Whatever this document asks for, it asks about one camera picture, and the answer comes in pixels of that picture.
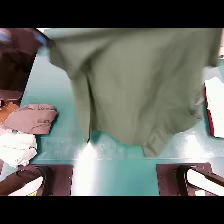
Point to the olive green shirt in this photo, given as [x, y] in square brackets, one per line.
[133, 83]

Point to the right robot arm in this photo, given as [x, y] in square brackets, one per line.
[203, 180]

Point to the brown garment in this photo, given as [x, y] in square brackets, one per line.
[33, 118]

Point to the white and red garment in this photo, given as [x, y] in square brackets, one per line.
[216, 106]

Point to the black garment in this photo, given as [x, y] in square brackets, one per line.
[13, 75]

